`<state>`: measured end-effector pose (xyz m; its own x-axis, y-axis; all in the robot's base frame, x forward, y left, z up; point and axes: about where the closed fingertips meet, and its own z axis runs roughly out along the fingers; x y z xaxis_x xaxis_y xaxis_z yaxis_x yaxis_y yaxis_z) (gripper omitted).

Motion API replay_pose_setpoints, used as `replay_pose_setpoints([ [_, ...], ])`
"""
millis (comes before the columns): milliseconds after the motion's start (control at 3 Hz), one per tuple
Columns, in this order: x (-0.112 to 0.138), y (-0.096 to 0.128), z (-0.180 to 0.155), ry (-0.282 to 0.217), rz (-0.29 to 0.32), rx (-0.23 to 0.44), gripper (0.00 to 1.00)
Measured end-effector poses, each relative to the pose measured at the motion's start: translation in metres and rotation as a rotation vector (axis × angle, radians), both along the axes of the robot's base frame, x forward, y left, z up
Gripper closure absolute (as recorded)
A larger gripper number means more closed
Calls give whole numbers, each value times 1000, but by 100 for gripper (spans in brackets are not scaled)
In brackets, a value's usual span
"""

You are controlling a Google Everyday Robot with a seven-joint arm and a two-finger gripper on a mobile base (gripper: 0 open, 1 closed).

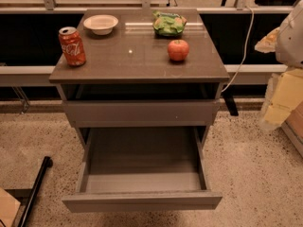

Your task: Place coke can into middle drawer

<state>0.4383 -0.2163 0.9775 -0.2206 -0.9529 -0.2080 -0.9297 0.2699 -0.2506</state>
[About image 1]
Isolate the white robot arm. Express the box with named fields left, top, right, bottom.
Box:
left=255, top=1, right=303, bottom=131

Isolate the grey drawer cabinet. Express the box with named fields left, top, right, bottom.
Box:
left=48, top=9, right=231, bottom=148

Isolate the open grey middle drawer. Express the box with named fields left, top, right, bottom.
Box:
left=62, top=127, right=222, bottom=213

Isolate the closed grey top drawer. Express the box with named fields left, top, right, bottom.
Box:
left=62, top=100, right=219, bottom=128

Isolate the red coke can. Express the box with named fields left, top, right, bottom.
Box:
left=59, top=26, right=86, bottom=66

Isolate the red apple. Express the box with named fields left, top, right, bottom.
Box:
left=168, top=40, right=189, bottom=61

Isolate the green chip bag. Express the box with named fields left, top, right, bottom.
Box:
left=152, top=10, right=187, bottom=37

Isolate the white bowl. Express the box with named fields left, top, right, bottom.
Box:
left=83, top=15, right=118, bottom=35

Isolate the black metal leg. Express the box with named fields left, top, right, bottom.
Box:
left=17, top=156, right=53, bottom=227

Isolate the cardboard box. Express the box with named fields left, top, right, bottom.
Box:
left=282, top=102, right=303, bottom=157

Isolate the brown wooden board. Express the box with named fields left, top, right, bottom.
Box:
left=0, top=188, right=21, bottom=227

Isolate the white cable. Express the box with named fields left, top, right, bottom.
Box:
left=221, top=7, right=256, bottom=94

